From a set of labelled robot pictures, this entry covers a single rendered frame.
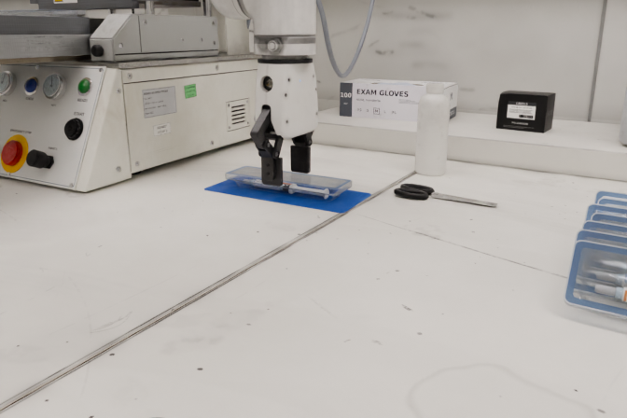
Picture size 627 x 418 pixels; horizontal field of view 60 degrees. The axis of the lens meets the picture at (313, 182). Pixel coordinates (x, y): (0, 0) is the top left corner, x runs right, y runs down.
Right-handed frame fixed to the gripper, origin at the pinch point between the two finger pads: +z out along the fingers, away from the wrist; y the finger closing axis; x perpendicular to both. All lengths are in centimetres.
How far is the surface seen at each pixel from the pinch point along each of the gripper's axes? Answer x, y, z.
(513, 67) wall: -20, 63, -11
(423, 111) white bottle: -14.0, 18.3, -6.9
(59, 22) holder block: 31.2, -10.8, -20.2
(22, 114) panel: 41.8, -11.3, -6.4
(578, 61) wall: -33, 62, -13
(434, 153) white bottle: -16.2, 18.3, -0.4
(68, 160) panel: 28.9, -13.8, -0.8
